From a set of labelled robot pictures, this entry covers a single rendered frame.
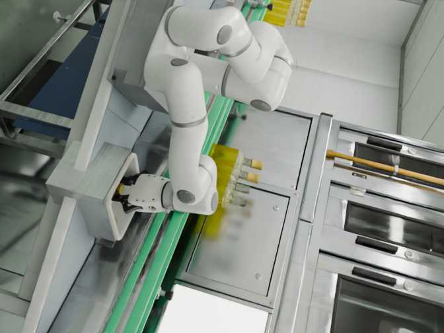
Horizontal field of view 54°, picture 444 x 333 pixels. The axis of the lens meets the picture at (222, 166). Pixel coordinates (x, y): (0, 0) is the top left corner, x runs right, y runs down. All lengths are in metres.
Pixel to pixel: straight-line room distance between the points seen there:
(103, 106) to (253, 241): 0.72
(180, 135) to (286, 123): 1.04
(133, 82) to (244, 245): 0.72
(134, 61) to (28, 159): 0.87
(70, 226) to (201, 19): 0.60
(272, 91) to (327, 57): 6.23
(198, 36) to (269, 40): 0.24
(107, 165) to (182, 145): 0.26
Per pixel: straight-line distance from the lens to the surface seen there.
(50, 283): 1.19
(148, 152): 1.40
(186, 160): 0.97
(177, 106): 0.94
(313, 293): 1.55
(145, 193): 1.16
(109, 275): 1.30
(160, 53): 0.99
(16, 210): 1.74
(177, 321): 1.42
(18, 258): 1.64
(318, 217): 1.68
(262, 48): 1.08
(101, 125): 1.16
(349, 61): 7.40
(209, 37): 0.91
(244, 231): 1.56
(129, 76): 1.11
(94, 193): 1.10
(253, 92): 1.14
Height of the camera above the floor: 1.21
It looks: 7 degrees down
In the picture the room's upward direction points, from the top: 105 degrees clockwise
